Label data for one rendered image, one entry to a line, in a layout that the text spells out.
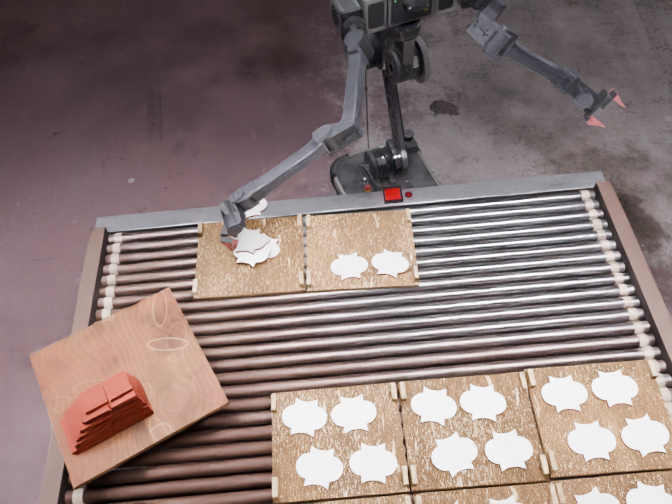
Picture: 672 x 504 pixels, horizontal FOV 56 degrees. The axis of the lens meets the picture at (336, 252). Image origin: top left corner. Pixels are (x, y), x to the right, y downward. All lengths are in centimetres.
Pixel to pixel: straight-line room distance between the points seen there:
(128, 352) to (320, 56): 308
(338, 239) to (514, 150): 194
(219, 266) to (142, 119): 227
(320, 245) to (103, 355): 86
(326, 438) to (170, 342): 60
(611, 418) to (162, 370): 143
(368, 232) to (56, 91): 312
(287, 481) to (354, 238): 93
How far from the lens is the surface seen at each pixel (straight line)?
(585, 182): 277
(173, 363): 216
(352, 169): 362
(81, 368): 226
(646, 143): 440
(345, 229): 247
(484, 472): 207
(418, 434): 208
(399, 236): 245
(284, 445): 209
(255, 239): 244
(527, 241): 252
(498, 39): 223
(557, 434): 215
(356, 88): 228
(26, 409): 355
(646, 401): 229
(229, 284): 239
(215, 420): 217
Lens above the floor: 290
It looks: 55 degrees down
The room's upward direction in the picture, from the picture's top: 5 degrees counter-clockwise
